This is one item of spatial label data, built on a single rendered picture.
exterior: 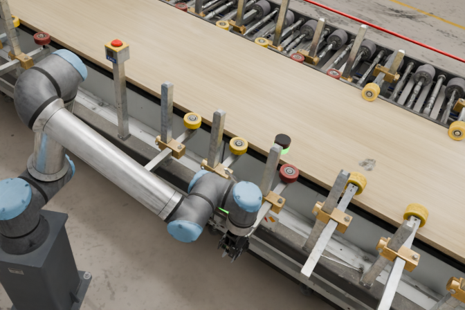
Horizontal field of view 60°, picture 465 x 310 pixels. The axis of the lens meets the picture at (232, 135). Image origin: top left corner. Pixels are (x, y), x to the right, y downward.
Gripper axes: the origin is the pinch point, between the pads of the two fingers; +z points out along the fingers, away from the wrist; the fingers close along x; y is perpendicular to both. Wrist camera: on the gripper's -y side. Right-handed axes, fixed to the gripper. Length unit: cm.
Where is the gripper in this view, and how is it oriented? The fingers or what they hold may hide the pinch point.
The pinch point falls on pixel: (233, 253)
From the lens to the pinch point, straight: 151.4
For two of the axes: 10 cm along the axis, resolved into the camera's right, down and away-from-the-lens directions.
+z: -1.5, 7.3, 6.6
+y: -5.4, 5.0, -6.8
